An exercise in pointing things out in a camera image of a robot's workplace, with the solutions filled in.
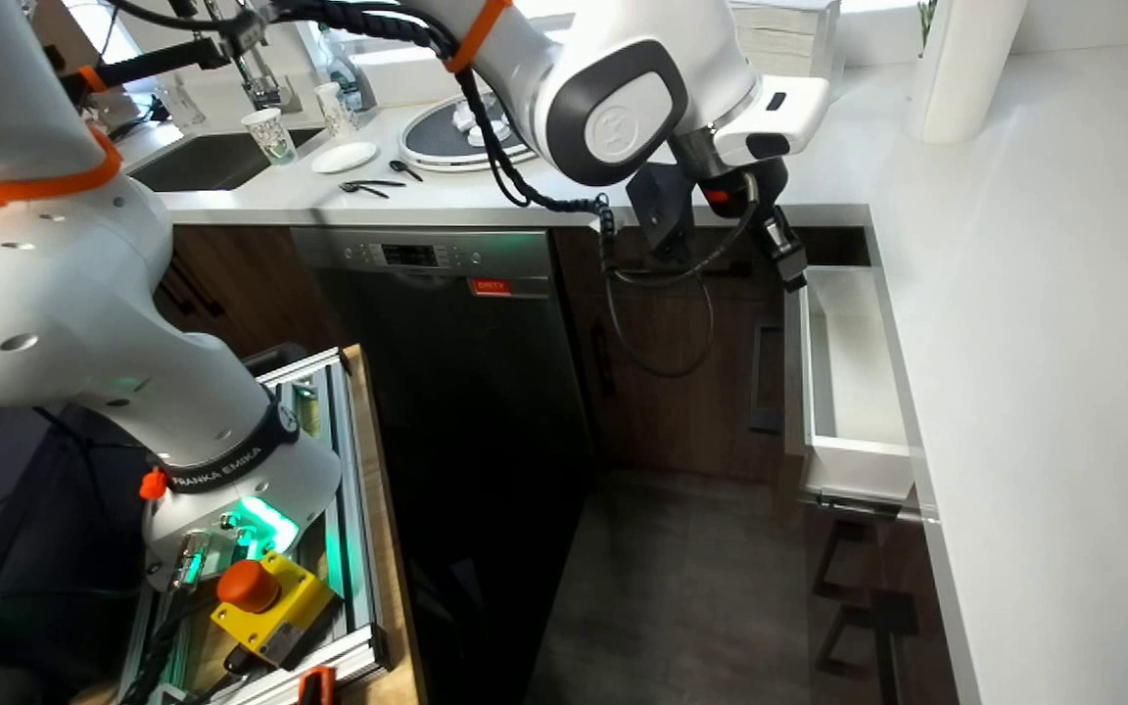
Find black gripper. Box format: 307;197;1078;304
678;132;814;294

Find dark wood drawer white interior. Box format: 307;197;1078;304
743;260;925;508

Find dark wood corner cabinet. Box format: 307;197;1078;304
548;226;804;490

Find white napkin box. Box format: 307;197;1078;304
729;0;847;82

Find white paper towel roll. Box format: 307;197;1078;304
911;0;1031;149

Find black dishwasher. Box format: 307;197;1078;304
285;223;601;705

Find round black tray white rim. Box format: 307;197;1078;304
399;93;542;175

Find black tongs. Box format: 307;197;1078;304
336;174;409;204

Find white oval dish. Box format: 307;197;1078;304
310;138;384;180

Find clear soap bottle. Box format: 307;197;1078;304
296;17;382;127

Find white paper cup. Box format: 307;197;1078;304
243;107;301;170

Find dark wood sink cabinet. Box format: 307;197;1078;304
149;223;345;366

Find metal sink faucet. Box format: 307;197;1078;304
204;12;296;112

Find dark kitchen sink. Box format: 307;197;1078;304
129;127;328;197

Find yellow emergency stop box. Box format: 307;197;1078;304
209;552;341;657

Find dark fabric cover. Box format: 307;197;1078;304
0;396;157;688

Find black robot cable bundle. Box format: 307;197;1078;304
108;0;776;383

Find narrow orange strap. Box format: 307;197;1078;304
444;0;516;80

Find wooden robot cart metal frame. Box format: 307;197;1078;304
110;342;433;705

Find red tool handle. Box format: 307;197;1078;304
296;661;341;705

